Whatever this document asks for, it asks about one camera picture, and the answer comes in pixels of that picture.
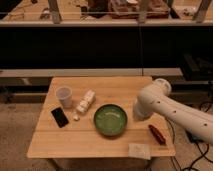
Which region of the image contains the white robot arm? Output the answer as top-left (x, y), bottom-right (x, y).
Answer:
top-left (133, 78), bottom-right (213, 145)

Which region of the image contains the green ceramic bowl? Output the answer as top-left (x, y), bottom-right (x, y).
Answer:
top-left (93, 104), bottom-right (128, 136)

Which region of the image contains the wooden table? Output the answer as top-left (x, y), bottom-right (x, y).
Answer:
top-left (27, 76), bottom-right (175, 159)

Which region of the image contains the translucent plastic cup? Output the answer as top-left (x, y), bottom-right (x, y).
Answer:
top-left (55, 86), bottom-right (72, 109)

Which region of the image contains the small white cube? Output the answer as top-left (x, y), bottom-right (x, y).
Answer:
top-left (73, 115), bottom-right (80, 121)

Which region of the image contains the black smartphone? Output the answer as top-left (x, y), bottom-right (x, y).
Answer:
top-left (51, 107), bottom-right (69, 128)

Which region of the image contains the red-brown pocket knife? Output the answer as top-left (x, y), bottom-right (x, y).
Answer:
top-left (149, 125), bottom-right (166, 145)

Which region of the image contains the wooden workbench shelf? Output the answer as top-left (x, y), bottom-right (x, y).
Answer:
top-left (0, 0), bottom-right (213, 26)

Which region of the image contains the blue power adapter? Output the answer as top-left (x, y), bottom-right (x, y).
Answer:
top-left (186, 132), bottom-right (200, 143)

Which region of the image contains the black floor cable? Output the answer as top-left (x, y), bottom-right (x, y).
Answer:
top-left (164, 101), bottom-right (213, 171)

